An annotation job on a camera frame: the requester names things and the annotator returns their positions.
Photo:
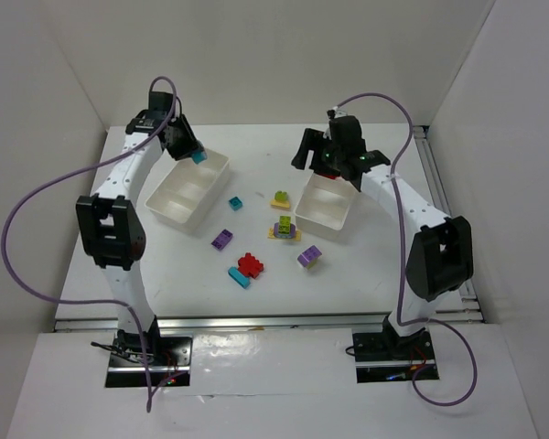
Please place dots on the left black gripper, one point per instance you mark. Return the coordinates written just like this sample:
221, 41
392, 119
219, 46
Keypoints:
185, 146

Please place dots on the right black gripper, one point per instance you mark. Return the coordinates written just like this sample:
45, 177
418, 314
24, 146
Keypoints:
308, 149

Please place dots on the large teal curved lego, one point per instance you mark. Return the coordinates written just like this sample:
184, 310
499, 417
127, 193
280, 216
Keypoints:
199, 156

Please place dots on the yellow lego base piece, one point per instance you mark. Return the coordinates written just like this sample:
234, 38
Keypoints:
280, 204

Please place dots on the lime green lego brick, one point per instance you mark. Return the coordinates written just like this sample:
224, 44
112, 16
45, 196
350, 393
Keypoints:
284, 225

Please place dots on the pale yellow lego plate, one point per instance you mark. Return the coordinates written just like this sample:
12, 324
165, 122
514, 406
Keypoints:
296, 236

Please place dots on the purple lego plate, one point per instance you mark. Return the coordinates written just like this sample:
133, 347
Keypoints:
222, 240

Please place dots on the green leaf lego piece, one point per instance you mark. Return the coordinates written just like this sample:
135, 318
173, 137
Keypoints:
281, 196

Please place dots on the purple curved lego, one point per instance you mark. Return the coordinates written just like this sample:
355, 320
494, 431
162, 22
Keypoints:
285, 232

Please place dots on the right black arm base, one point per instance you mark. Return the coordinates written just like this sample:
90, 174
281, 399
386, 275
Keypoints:
376, 362

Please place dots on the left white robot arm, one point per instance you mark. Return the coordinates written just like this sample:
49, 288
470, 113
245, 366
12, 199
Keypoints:
111, 232

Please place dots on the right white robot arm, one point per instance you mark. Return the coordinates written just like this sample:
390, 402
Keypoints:
436, 249

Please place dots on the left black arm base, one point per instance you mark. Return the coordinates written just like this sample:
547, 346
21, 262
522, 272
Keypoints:
170, 363

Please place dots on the left white plastic container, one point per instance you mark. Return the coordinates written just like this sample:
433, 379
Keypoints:
185, 195

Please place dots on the white plastic container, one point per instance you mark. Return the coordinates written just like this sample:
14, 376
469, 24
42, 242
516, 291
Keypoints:
324, 206
185, 195

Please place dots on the right white plastic container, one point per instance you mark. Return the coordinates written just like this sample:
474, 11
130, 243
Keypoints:
324, 206

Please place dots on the small teal lego brick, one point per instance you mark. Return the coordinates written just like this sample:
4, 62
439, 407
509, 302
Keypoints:
235, 203

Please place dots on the purple rounded lego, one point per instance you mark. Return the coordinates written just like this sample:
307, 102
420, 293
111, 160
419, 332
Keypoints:
309, 256

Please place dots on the red lego cluster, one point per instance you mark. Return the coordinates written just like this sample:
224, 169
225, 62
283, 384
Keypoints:
250, 266

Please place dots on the right side aluminium rail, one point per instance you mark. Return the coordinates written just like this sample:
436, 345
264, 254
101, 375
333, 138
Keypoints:
456, 258

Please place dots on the aluminium table rail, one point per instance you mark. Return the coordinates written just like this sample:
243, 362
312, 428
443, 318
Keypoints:
229, 323

